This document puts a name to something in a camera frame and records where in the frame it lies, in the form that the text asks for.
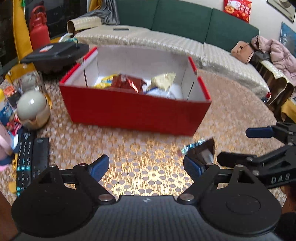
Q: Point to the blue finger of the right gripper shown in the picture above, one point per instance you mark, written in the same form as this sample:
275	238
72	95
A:
266	132

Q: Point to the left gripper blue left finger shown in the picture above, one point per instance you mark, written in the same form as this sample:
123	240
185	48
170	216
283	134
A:
88	178

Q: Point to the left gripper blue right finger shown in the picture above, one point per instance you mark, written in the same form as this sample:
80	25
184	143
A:
203	176

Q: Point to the dark brown snack packet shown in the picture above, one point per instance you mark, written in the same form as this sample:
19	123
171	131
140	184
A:
202	151

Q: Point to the yellow minion snack packet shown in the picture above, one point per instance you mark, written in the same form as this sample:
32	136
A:
105	82

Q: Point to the white blue snack packet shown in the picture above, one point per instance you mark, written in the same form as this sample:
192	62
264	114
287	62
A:
157	92

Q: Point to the pale green snack packet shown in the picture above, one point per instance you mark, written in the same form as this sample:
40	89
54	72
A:
162	81

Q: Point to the plain black remote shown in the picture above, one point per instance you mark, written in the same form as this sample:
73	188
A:
40	158

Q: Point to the black remote with buttons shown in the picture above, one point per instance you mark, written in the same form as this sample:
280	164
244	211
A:
24	162

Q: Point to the pink puffy jacket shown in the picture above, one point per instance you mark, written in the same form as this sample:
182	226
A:
280	56

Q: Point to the tan handbag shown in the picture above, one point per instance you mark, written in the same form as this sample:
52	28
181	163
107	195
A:
243	52

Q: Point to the beige round ceramic jar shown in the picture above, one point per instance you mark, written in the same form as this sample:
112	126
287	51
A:
33	110

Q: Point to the red cardboard box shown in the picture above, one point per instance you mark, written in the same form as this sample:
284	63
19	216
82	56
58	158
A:
119	108

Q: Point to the pink mug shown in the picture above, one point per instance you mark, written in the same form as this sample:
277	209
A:
8	144

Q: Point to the yellow capped small bottle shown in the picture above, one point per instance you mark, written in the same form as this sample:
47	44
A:
6	112

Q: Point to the clear glass jar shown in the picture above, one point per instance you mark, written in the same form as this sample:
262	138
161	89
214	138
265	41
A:
28	81

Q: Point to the black plastic lidded container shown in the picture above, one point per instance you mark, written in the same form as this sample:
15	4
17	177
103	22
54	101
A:
54	57

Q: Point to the red decorative cushion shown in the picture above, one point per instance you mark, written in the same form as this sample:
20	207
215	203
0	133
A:
239	8

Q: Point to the green sofa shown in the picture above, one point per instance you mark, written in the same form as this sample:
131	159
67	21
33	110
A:
189	20

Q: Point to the phone on sofa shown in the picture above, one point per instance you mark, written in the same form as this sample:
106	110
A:
121	29

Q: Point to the red water bottle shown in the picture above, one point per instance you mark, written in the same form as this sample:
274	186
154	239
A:
39	33

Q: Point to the grey cloth on sofa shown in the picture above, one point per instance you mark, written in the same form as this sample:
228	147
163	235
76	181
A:
106	10

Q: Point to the blue wall picture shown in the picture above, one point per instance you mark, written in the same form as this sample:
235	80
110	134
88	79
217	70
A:
288	38

